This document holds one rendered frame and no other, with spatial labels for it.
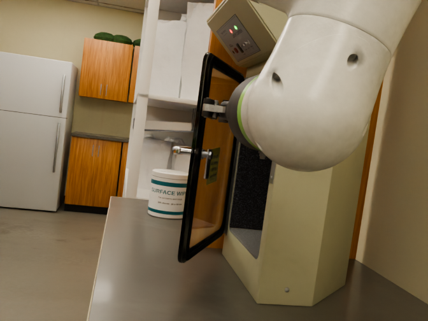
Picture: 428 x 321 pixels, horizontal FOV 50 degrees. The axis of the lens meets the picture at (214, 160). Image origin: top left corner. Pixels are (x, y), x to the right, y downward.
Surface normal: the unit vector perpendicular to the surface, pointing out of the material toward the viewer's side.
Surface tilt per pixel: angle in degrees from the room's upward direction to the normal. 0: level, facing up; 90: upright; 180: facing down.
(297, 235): 90
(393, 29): 101
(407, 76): 90
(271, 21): 90
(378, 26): 95
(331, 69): 81
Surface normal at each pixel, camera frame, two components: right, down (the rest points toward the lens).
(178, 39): 0.04, -0.07
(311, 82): -0.17, -0.18
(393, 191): -0.97, -0.11
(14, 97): 0.18, 0.09
